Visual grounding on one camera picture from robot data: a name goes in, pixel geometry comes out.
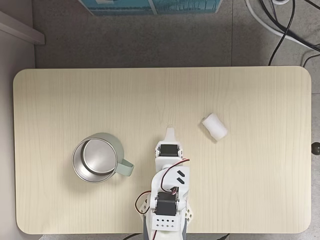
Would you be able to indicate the white gauze dressing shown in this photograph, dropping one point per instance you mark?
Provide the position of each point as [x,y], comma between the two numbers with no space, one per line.
[215,127]

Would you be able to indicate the teal printed box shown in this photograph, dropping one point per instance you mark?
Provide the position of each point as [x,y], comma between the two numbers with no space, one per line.
[152,6]

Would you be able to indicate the black round knob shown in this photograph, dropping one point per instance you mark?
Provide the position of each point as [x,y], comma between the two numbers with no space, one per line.
[316,148]

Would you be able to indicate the grey white shelf board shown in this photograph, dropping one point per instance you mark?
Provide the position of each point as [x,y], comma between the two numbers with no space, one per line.
[20,27]

